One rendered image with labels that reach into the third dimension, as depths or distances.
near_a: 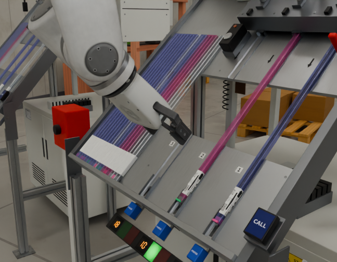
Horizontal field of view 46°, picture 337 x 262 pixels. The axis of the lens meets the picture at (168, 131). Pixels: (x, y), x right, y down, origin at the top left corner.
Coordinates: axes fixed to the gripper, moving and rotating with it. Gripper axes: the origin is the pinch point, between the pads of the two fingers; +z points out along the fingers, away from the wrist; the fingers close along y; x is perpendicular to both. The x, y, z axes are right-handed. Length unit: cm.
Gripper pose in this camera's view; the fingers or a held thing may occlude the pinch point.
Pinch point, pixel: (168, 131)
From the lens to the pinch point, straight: 75.8
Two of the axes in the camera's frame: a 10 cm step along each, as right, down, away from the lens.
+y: 6.1, 2.0, -7.6
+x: 5.6, -8.0, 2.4
